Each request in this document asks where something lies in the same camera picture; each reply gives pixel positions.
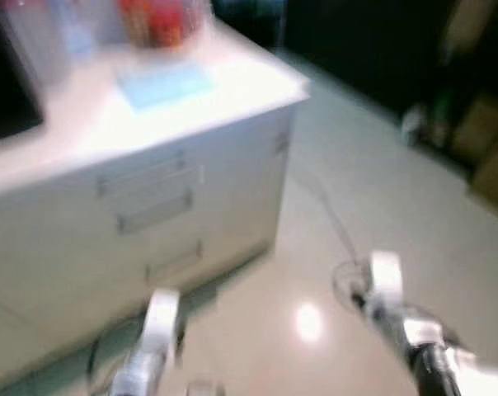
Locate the white drawer cabinet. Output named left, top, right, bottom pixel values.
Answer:
left=0, top=16, right=310, bottom=390

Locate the clear container with red contents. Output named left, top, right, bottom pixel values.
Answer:
left=117, top=0, right=209, bottom=49

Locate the small brown cardboard box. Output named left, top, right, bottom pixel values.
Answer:
left=451, top=95, right=498, bottom=166

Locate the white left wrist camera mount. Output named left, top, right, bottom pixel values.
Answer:
left=142, top=289, right=182, bottom=368

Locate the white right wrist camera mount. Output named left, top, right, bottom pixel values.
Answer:
left=367, top=250, right=444, bottom=350

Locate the black appliance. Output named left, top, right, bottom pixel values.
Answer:
left=0, top=8, right=45, bottom=144

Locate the thin dark floor cable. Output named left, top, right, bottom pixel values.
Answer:
left=292, top=165, right=374, bottom=313

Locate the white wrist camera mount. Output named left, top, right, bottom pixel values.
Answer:
left=367, top=250, right=444, bottom=350
left=142, top=289, right=182, bottom=368

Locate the large brown cardboard box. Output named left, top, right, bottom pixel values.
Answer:
left=472, top=140, right=498, bottom=217

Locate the light blue cloth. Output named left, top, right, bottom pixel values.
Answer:
left=117, top=64, right=218, bottom=111

